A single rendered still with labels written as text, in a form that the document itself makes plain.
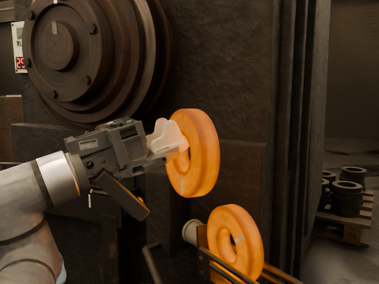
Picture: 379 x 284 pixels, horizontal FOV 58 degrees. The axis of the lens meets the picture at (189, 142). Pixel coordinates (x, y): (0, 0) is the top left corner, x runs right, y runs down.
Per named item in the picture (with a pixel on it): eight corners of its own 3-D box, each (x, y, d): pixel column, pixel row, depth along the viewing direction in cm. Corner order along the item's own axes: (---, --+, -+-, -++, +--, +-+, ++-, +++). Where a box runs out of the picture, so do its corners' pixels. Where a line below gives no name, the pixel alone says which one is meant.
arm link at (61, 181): (56, 213, 48) (50, 196, 55) (88, 200, 50) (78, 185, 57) (38, 165, 46) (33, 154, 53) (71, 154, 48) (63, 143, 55)
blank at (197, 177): (177, 110, 68) (162, 110, 66) (220, 107, 54) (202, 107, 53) (179, 187, 69) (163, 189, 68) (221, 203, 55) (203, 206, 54)
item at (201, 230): (226, 265, 79) (224, 219, 78) (227, 266, 78) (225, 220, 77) (198, 273, 75) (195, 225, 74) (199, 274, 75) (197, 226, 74)
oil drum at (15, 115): (30, 167, 418) (23, 93, 403) (65, 172, 391) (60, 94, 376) (-19, 178, 366) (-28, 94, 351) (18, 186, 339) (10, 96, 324)
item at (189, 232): (203, 240, 86) (202, 217, 86) (223, 252, 78) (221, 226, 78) (182, 245, 83) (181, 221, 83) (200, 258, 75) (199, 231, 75)
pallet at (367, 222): (199, 212, 273) (199, 158, 265) (237, 185, 343) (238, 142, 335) (368, 247, 215) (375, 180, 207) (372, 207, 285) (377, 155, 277)
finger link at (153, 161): (182, 147, 55) (131, 167, 51) (184, 156, 55) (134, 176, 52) (170, 143, 59) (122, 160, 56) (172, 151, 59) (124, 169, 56)
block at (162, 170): (165, 239, 103) (164, 162, 99) (189, 245, 99) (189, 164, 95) (145, 254, 94) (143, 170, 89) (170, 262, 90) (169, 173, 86)
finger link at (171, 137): (197, 112, 57) (147, 129, 53) (205, 145, 59) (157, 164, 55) (189, 110, 60) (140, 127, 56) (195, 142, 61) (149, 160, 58)
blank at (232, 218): (234, 286, 73) (220, 291, 71) (211, 216, 79) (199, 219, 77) (276, 275, 60) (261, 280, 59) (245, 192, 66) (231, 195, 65)
